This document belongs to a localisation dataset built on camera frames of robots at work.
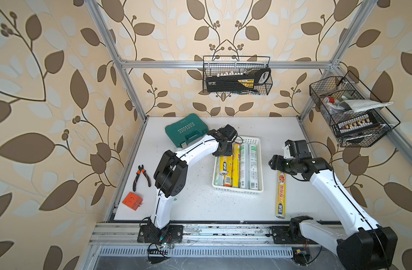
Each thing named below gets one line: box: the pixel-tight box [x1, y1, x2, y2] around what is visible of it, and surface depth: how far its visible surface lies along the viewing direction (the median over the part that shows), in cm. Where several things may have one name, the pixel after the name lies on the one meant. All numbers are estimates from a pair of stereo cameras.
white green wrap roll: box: [248, 143, 259, 191], surface depth 93 cm
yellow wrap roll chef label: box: [231, 142, 241, 188], surface depth 93 cm
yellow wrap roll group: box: [220, 155, 234, 188], surface depth 89 cm
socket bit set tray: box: [337, 112, 380, 134], surface depth 68 cm
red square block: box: [121, 191, 144, 211], surface depth 82 cm
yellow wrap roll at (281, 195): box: [276, 171, 286, 220], surface depth 84 cm
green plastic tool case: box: [164, 113, 209, 149], surface depth 110 cm
